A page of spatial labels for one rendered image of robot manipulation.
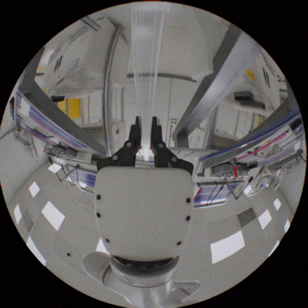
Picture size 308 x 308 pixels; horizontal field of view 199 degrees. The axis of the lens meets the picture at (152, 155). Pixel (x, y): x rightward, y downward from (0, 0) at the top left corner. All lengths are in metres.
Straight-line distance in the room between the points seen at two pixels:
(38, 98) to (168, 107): 1.95
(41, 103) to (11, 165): 6.79
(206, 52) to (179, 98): 1.89
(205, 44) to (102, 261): 0.37
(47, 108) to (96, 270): 0.45
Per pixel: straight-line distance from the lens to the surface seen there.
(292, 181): 9.22
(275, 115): 0.40
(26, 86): 0.37
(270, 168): 1.90
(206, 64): 0.16
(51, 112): 0.42
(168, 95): 2.01
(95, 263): 0.19
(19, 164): 7.11
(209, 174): 0.69
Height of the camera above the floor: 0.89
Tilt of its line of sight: 29 degrees up
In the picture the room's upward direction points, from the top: 177 degrees counter-clockwise
